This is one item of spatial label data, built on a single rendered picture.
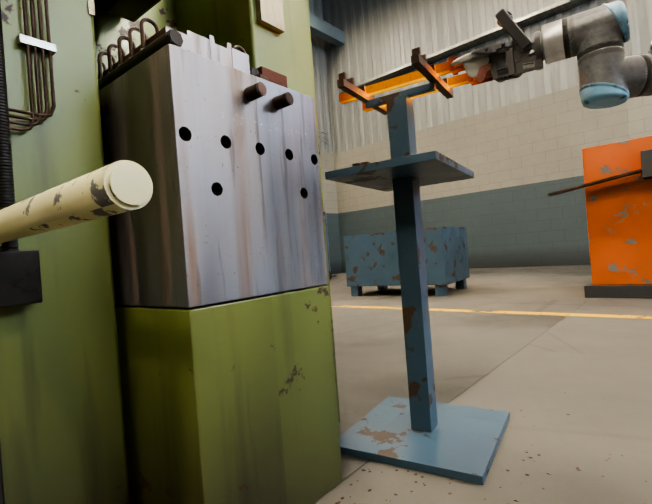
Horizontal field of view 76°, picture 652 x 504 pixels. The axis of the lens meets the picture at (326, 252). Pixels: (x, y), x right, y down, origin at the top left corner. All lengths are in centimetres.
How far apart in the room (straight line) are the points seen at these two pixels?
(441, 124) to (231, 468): 877
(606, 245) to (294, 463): 351
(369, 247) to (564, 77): 515
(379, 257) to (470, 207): 433
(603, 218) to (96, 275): 380
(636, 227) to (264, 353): 357
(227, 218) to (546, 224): 778
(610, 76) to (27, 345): 125
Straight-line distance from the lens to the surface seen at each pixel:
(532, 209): 842
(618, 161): 414
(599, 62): 117
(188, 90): 81
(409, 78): 129
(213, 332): 77
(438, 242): 444
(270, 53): 131
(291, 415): 93
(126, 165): 42
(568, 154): 838
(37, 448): 89
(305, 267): 93
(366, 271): 482
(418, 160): 102
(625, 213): 410
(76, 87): 94
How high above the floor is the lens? 55
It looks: level
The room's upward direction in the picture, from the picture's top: 4 degrees counter-clockwise
